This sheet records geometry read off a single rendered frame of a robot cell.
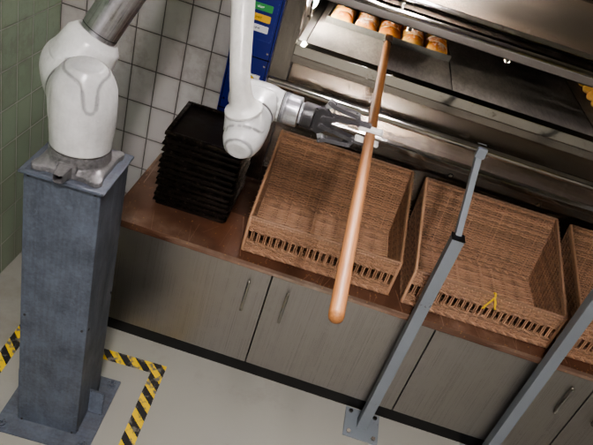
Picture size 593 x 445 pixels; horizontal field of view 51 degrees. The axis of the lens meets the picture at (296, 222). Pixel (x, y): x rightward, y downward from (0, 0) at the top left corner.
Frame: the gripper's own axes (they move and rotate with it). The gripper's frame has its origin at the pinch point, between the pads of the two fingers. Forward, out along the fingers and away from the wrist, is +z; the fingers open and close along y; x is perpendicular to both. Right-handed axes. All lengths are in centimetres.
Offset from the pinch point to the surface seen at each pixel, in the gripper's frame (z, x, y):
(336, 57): -17, -60, 1
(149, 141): -81, -60, 60
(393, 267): 24, -11, 48
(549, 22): 48, -60, -33
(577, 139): 77, -60, 2
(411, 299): 35, -10, 58
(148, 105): -84, -60, 44
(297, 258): -8, -11, 57
